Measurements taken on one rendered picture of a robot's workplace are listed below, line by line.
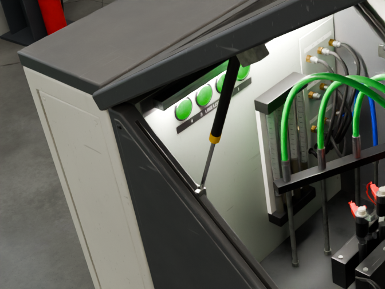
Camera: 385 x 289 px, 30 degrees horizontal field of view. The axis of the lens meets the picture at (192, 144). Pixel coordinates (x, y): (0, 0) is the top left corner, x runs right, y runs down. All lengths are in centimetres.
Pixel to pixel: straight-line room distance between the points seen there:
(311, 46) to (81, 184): 62
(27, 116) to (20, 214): 95
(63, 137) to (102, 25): 25
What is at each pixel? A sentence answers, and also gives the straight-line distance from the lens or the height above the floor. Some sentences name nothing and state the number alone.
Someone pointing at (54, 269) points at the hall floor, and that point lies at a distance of 326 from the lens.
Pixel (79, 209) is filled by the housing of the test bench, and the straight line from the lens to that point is 172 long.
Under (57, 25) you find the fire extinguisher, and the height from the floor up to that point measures 14.
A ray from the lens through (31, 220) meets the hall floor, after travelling 358.
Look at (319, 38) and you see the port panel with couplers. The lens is 174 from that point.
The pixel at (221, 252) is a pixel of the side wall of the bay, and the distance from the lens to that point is 132.
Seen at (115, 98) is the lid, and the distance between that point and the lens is 127.
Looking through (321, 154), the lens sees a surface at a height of 115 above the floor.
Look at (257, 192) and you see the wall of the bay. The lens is 173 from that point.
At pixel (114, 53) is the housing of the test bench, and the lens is 144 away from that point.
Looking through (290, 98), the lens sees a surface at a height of 133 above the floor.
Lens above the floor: 212
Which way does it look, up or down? 34 degrees down
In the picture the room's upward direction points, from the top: 11 degrees counter-clockwise
